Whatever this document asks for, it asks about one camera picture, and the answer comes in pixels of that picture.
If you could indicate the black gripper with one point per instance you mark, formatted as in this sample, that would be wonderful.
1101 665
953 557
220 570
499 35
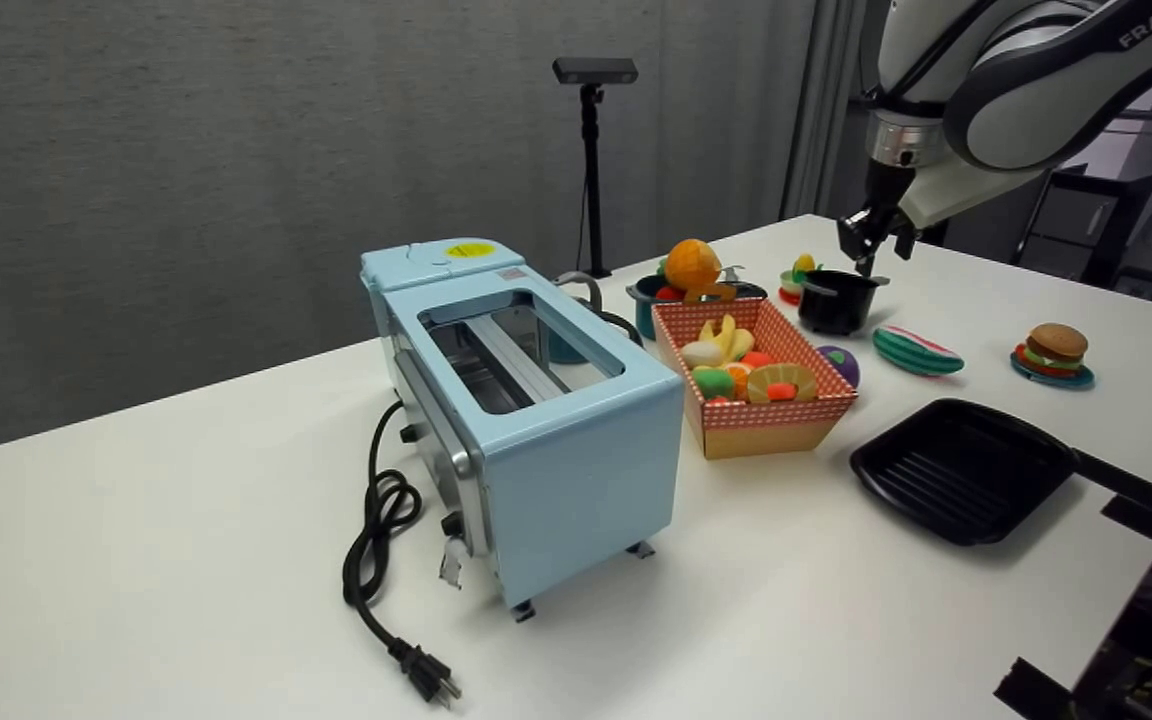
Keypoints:
885 201

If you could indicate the green striped watermelon plushie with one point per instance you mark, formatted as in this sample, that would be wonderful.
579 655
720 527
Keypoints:
919 351

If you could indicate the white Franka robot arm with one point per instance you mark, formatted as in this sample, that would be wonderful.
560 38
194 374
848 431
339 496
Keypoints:
1041 95

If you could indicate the orange checkered cardboard basket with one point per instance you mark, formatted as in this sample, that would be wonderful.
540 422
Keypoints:
768 426

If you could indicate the black toy cooking pot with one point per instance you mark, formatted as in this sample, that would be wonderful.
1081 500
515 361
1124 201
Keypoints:
839 307

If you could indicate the stacked yellow green red toys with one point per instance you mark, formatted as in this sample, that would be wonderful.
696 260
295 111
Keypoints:
800 276

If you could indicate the purple plush eggplant toy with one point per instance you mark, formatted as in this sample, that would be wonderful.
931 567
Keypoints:
844 365

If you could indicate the orange slice plush toy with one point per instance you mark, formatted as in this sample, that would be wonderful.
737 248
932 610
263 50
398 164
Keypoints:
785 385

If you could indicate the orange plush fruit toy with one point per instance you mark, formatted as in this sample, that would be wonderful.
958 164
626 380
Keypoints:
693 265

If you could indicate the yellow plush banana toy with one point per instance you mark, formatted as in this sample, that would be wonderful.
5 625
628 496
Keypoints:
719 340

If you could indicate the plush burger toy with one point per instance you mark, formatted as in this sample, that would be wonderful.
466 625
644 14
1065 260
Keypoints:
1055 346

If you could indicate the green plush lime toy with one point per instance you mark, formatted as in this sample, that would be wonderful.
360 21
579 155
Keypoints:
713 380

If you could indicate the small blue toy plate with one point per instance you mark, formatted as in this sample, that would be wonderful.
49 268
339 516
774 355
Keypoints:
1061 380

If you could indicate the black ridged grill tray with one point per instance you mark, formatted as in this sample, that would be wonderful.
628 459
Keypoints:
961 469

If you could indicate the light blue toaster oven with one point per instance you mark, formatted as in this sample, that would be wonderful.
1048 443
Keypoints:
560 443

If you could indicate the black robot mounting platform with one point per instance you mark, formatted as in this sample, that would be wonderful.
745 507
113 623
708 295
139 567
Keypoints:
1149 625

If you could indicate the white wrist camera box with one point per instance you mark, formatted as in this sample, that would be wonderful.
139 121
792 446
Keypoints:
950 197

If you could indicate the black camera on stand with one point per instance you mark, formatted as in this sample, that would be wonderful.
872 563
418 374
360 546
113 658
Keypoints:
595 70

